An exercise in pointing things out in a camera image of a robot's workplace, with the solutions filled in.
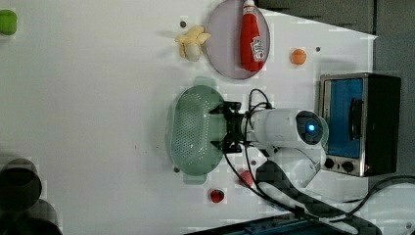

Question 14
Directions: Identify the lower black cylinder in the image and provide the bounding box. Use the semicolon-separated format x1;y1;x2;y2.
0;199;64;235

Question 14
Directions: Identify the black cylinder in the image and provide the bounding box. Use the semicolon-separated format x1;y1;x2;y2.
0;159;42;212
0;199;64;235

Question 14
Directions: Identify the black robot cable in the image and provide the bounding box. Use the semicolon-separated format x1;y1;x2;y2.
224;87;415;226

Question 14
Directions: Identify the red toy fruit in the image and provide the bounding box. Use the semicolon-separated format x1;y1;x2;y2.
239;170;254;187

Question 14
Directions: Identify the light green plastic strainer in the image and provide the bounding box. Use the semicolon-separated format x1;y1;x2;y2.
165;76;226;185

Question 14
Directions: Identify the grey round plate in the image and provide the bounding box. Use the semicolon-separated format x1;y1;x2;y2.
206;0;270;79

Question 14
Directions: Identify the orange toy fruit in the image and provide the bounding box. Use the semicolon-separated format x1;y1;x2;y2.
291;49;307;66

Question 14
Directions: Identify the toy strawberry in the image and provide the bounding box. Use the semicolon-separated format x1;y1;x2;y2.
210;189;224;204

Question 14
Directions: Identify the green cylinder object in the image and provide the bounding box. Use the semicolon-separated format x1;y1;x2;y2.
0;9;18;35

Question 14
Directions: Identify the upper black cylinder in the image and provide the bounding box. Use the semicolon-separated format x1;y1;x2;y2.
0;159;42;212

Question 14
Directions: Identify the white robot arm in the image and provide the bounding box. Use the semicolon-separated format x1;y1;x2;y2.
210;102;383;235

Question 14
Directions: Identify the black toaster oven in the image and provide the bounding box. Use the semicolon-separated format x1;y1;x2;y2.
318;72;401;177

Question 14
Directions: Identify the red ketchup bottle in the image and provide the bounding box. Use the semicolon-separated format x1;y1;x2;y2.
240;0;265;71

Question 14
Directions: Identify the peeled toy banana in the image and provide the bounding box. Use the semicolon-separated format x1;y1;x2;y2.
175;25;211;62

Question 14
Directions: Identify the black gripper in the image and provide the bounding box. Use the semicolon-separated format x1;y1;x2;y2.
209;101;250;154

